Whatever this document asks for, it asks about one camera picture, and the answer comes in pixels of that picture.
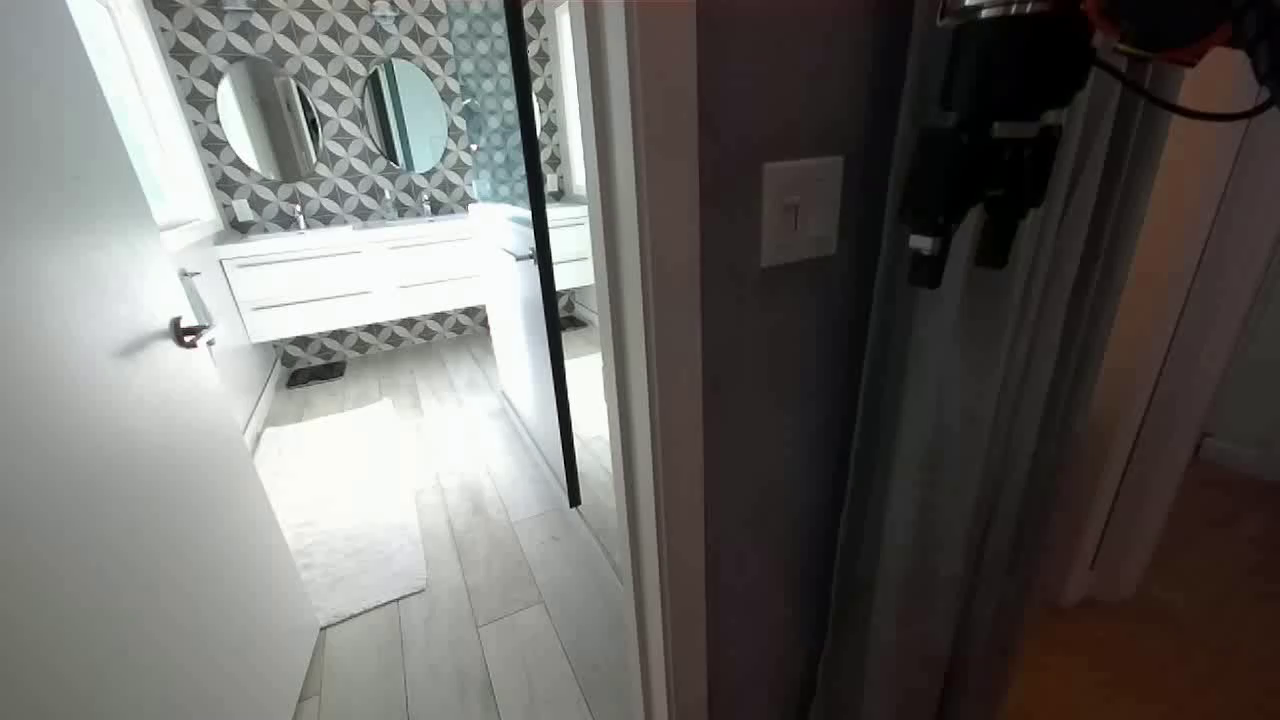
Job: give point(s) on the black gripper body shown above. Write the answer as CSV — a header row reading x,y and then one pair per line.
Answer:
x,y
1012,74

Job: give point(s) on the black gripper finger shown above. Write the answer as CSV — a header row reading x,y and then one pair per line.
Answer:
x,y
1021,165
940,174

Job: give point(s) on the white dimmer rocker switch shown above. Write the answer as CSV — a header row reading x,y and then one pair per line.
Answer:
x,y
795,214

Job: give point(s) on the black framed glass shower panel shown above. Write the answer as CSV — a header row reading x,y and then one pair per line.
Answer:
x,y
543,243

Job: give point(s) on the chrome sink faucet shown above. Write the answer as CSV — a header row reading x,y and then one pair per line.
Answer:
x,y
427,201
297,214

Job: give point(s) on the white bathroom vanity cabinet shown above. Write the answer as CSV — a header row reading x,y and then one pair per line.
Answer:
x,y
344,282

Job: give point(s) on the white bath mat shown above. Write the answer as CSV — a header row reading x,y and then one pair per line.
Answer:
x,y
342,505

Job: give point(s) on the white door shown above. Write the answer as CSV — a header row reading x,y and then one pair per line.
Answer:
x,y
105,467

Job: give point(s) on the white wall switch plate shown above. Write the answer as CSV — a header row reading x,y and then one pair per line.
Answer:
x,y
822,182

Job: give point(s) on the white door frame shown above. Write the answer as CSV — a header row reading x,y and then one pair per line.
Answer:
x,y
653,400

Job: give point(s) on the round wall mirror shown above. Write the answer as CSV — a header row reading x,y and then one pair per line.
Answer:
x,y
405,116
262,122

